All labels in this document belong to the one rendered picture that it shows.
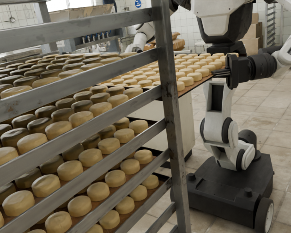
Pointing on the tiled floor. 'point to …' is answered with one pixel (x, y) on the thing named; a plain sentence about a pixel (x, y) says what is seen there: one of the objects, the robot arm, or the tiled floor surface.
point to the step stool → (203, 45)
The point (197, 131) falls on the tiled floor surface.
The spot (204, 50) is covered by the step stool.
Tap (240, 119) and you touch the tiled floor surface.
